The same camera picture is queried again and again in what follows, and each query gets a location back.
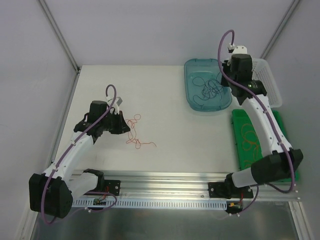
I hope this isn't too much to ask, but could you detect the teal transparent plastic bin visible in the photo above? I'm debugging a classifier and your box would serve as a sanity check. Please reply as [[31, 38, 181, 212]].
[[183, 58, 232, 112]]

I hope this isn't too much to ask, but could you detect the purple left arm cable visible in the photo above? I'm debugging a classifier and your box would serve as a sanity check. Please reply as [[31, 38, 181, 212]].
[[40, 84, 117, 225]]

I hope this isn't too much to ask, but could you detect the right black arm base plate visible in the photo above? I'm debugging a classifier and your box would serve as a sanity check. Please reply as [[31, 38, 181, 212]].
[[207, 182, 254, 200]]

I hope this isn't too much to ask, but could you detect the left aluminium frame post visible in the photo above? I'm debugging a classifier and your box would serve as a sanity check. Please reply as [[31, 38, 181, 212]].
[[37, 0, 81, 73]]

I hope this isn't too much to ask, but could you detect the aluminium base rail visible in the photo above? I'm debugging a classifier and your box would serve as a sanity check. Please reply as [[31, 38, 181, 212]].
[[31, 171, 302, 201]]

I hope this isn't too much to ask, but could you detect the dark thin wire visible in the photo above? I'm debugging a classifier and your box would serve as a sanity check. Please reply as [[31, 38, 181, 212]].
[[192, 76, 222, 107]]

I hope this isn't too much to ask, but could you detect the grey purple wire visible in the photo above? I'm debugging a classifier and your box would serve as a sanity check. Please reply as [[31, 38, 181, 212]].
[[201, 78, 226, 101]]

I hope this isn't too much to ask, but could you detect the white perforated plastic basket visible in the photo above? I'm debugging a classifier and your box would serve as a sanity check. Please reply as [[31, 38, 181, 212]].
[[252, 58, 283, 108]]

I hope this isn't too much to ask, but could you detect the aluminium frame post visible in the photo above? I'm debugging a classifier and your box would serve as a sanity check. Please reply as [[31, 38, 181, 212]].
[[260, 0, 302, 59], [37, 0, 81, 73]]

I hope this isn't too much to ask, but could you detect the right aluminium frame post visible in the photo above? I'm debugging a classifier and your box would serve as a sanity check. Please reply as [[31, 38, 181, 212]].
[[260, 0, 302, 59]]

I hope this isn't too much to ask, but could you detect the white slotted cable duct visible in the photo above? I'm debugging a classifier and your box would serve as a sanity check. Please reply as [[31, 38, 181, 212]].
[[72, 197, 227, 211]]

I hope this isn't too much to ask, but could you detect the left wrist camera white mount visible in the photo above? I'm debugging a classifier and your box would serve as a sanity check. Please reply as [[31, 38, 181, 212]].
[[105, 96, 123, 114]]

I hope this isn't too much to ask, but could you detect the green plastic tray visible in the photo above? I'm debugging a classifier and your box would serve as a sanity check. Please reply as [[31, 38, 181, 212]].
[[231, 109, 303, 188]]

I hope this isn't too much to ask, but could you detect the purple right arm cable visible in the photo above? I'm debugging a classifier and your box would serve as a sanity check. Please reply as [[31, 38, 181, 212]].
[[217, 29, 296, 194]]

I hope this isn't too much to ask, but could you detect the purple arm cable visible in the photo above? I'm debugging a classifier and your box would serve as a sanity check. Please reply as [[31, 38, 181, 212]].
[[217, 29, 296, 194], [40, 84, 117, 225]]

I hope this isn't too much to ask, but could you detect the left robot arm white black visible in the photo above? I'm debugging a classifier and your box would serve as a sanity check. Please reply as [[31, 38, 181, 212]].
[[28, 97, 130, 219]]

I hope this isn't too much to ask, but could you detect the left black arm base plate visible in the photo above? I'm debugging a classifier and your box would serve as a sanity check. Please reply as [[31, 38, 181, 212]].
[[94, 179, 121, 196]]

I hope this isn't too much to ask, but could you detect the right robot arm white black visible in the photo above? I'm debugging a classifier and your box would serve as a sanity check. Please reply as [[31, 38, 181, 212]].
[[219, 53, 304, 198]]

